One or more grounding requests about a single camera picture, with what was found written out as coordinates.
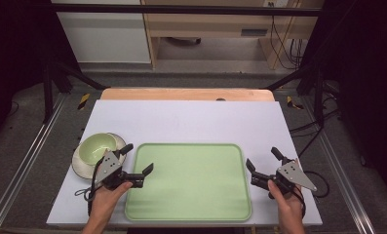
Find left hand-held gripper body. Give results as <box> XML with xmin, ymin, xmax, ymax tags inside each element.
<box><xmin>95</xmin><ymin>149</ymin><xmax>146</xmax><ymax>191</ymax></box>

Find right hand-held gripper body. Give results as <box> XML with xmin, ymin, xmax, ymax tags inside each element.
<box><xmin>251</xmin><ymin>160</ymin><xmax>319</xmax><ymax>200</ymax></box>

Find green bowl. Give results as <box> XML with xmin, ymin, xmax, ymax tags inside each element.
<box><xmin>78</xmin><ymin>132</ymin><xmax>119</xmax><ymax>167</ymax></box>

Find person's right hand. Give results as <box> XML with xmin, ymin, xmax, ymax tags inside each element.
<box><xmin>267</xmin><ymin>178</ymin><xmax>306</xmax><ymax>222</ymax></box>

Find person's left hand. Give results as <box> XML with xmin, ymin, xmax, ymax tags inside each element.
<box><xmin>89</xmin><ymin>181</ymin><xmax>134</xmax><ymax>221</ymax></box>

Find white plate with dark rim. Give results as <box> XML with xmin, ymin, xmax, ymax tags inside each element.
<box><xmin>71</xmin><ymin>132</ymin><xmax>128</xmax><ymax>180</ymax></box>

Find green tray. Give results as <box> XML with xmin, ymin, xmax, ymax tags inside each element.
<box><xmin>124</xmin><ymin>142</ymin><xmax>253</xmax><ymax>223</ymax></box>

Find yellow black tape marker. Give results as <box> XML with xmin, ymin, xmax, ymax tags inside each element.
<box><xmin>286</xmin><ymin>95</ymin><xmax>305</xmax><ymax>111</ymax></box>
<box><xmin>77</xmin><ymin>93</ymin><xmax>91</xmax><ymax>111</ymax></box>

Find white table cover board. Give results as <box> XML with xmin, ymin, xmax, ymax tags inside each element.
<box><xmin>46</xmin><ymin>98</ymin><xmax>324</xmax><ymax>228</ymax></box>

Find black metal stand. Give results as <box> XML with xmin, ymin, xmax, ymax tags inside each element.
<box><xmin>42</xmin><ymin>59</ymin><xmax>108</xmax><ymax>125</ymax></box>
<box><xmin>264</xmin><ymin>62</ymin><xmax>326</xmax><ymax>129</ymax></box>

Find wooden table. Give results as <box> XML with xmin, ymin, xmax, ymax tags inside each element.
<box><xmin>99</xmin><ymin>87</ymin><xmax>276</xmax><ymax>102</ymax></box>

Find black curtain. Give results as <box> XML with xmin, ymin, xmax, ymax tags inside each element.
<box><xmin>0</xmin><ymin>0</ymin><xmax>82</xmax><ymax>147</ymax></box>
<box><xmin>299</xmin><ymin>0</ymin><xmax>387</xmax><ymax>203</ymax></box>

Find white cabinet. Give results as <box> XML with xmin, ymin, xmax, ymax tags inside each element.
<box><xmin>50</xmin><ymin>0</ymin><xmax>152</xmax><ymax>65</ymax></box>

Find wooden desk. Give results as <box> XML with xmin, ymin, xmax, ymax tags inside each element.
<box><xmin>139</xmin><ymin>0</ymin><xmax>326</xmax><ymax>71</ymax></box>

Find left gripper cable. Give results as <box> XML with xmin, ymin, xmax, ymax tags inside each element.
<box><xmin>74</xmin><ymin>158</ymin><xmax>105</xmax><ymax>216</ymax></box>

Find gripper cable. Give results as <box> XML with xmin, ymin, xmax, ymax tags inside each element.
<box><xmin>291</xmin><ymin>170</ymin><xmax>330</xmax><ymax>219</ymax></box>
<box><xmin>74</xmin><ymin>158</ymin><xmax>105</xmax><ymax>216</ymax></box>

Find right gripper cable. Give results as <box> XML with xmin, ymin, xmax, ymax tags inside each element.
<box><xmin>291</xmin><ymin>170</ymin><xmax>330</xmax><ymax>219</ymax></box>

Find black floor cables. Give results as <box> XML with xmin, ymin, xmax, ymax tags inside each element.
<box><xmin>289</xmin><ymin>81</ymin><xmax>341</xmax><ymax>159</ymax></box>

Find aluminium floor rail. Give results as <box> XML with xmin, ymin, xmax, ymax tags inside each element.
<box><xmin>0</xmin><ymin>93</ymin><xmax>67</xmax><ymax>234</ymax></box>
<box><xmin>301</xmin><ymin>97</ymin><xmax>378</xmax><ymax>234</ymax></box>

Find black hanging cables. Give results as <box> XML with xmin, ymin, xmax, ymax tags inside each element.
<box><xmin>269</xmin><ymin>15</ymin><xmax>305</xmax><ymax>71</ymax></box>

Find black horizontal frame bar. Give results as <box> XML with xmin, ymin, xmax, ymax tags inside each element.
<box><xmin>50</xmin><ymin>2</ymin><xmax>323</xmax><ymax>18</ymax></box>

